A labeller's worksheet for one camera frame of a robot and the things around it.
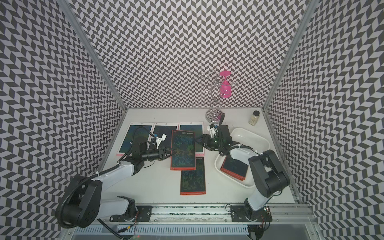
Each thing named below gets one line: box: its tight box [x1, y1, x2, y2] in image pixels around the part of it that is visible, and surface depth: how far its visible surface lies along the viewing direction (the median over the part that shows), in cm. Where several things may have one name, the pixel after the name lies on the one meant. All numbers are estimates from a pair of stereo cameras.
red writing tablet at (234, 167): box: [220, 155, 249, 181], surface depth 90 cm
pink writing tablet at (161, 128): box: [147, 122, 179, 150], surface depth 107 cm
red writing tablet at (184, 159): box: [170, 130, 196, 171], surface depth 84 cm
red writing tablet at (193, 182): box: [180, 156, 206, 196], surface depth 85 cm
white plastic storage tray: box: [214, 127, 271, 188], surface depth 88 cm
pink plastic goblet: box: [219, 70, 232, 98], surface depth 101 cm
